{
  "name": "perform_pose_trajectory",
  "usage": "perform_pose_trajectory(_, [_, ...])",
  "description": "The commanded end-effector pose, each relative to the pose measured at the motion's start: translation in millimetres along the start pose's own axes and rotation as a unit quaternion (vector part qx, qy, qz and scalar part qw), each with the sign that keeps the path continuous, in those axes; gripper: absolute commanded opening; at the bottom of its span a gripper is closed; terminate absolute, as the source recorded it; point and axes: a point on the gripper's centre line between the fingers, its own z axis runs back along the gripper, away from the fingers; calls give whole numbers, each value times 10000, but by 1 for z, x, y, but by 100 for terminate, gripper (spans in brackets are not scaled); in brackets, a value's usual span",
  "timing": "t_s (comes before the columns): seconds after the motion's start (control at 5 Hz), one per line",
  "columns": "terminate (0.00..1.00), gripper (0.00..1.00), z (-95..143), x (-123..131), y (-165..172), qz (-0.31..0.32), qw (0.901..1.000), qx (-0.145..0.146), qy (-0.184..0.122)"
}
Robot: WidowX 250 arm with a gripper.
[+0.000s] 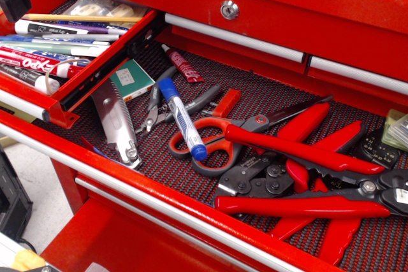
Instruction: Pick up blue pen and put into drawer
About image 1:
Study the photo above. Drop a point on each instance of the blue dry erase marker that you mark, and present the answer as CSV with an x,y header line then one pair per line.
x,y
183,120

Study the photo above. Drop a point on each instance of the grey pen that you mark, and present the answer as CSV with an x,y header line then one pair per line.
x,y
88,37

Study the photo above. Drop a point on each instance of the small red open drawer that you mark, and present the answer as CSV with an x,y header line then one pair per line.
x,y
58,108

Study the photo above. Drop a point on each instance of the silver drawer lock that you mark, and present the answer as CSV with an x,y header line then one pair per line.
x,y
229,10

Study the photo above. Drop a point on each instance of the large red open drawer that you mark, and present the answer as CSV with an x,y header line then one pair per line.
x,y
93,183

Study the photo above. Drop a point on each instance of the black red drawer liner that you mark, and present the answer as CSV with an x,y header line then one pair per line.
x,y
378,245

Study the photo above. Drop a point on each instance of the black dry erase marker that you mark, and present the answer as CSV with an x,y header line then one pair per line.
x,y
27,26

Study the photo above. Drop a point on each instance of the yellow wooden pencil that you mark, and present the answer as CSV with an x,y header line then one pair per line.
x,y
76,18

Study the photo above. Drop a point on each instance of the red expo marker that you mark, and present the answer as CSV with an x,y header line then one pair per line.
x,y
38,63

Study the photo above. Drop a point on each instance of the green dry erase marker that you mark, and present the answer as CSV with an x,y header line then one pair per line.
x,y
59,49

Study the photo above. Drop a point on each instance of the clear plastic bag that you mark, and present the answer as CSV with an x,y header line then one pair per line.
x,y
108,8

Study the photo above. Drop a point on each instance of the black expo marker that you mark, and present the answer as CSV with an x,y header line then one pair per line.
x,y
32,78

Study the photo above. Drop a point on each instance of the green notepad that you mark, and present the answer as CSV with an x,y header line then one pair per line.
x,y
132,80

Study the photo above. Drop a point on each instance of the silver utility knife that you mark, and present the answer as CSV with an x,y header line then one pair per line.
x,y
117,124

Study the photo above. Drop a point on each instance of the red glue tube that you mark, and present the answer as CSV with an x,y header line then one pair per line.
x,y
191,75

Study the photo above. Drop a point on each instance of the black equipment case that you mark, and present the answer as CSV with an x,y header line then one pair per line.
x,y
16,207

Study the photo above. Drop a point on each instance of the red tool chest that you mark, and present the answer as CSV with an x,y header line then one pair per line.
x,y
364,40

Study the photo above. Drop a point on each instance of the orange and grey scissors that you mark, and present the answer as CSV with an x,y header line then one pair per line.
x,y
211,154

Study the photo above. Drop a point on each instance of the clear plastic parts box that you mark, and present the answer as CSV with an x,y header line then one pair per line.
x,y
395,130

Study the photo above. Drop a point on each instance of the grey handled wire cutters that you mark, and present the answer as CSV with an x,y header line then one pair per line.
x,y
159,112

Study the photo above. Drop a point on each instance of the small red handled tool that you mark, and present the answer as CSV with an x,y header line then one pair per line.
x,y
225,106

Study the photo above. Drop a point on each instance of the red handled crimping pliers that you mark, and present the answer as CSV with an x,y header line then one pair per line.
x,y
264,175

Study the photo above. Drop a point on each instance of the red handled wire stripper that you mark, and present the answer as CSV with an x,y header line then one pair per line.
x,y
339,232

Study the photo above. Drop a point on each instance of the red handled tin snips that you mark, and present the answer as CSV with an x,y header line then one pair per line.
x,y
356,188

